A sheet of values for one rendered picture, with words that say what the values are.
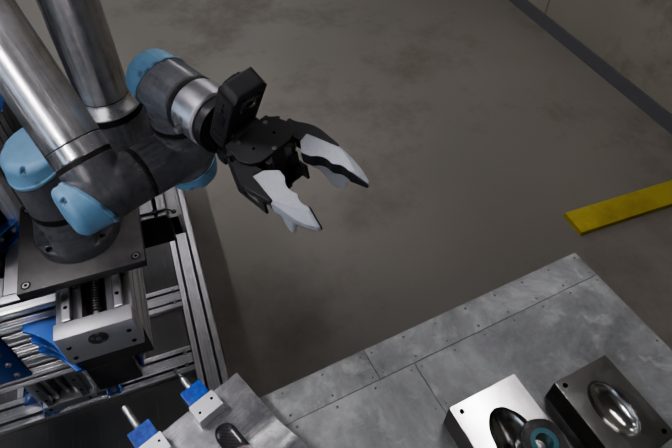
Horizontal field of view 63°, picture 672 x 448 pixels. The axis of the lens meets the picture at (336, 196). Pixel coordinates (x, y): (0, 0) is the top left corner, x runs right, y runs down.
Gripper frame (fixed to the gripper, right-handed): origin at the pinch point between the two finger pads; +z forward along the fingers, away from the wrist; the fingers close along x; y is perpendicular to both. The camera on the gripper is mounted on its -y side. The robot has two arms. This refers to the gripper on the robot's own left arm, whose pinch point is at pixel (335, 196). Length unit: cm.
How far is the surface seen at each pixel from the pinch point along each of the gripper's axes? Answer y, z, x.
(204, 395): 55, -20, 21
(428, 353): 68, 3, -16
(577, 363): 71, 26, -36
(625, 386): 65, 35, -34
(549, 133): 173, -46, -187
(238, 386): 59, -18, 16
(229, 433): 58, -13, 22
